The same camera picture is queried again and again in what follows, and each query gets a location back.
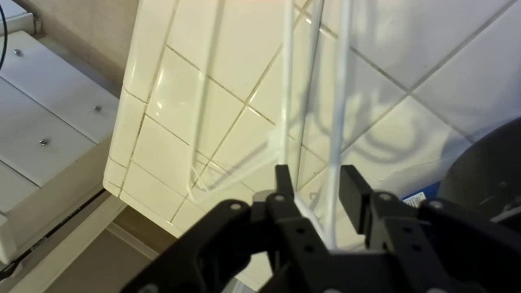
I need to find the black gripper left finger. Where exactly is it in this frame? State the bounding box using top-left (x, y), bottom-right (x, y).
top-left (121, 163), bottom-right (332, 293)

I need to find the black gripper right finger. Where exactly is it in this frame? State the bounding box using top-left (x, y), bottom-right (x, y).
top-left (331, 164), bottom-right (521, 293)

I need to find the blue and orange foil box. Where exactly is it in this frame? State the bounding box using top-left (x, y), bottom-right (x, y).
top-left (401, 181), bottom-right (445, 210)

